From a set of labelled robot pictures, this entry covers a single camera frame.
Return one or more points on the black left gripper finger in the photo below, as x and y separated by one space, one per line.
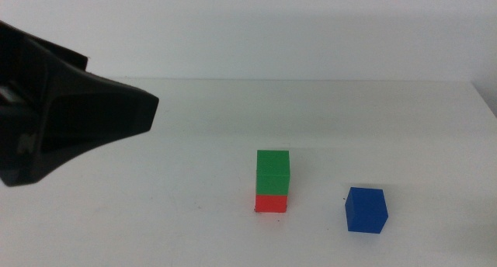
101 108

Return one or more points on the green cube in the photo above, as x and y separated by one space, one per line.
273 172

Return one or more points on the blue cube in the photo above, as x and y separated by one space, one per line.
365 212

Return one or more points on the red cube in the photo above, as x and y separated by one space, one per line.
271 203

